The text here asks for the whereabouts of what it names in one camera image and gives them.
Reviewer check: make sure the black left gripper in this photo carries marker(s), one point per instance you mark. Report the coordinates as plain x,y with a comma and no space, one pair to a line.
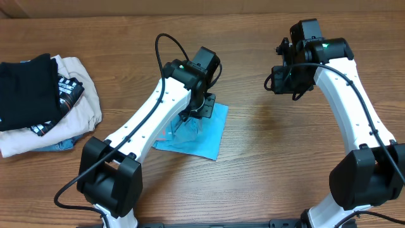
205,110

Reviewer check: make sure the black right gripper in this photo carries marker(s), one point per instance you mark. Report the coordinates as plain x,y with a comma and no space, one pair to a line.
280,87

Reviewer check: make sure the light blue t-shirt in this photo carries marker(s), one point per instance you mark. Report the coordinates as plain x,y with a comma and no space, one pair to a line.
199,137

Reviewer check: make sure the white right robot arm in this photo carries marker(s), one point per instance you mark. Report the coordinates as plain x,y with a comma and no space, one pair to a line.
372,171

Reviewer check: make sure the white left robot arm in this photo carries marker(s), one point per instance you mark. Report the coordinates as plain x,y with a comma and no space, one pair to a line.
110,173

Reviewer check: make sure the beige folded garment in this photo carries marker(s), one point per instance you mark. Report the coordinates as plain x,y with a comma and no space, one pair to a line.
83,117

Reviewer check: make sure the black white patterned garment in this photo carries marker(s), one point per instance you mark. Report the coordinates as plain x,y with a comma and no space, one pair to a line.
70,90

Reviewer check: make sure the blue denim garment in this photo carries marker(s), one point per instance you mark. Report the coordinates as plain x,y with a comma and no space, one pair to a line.
67,144

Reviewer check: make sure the black folded garment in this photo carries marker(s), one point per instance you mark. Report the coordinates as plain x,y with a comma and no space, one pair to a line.
29,93

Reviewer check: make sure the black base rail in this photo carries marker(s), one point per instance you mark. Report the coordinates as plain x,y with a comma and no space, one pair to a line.
221,224

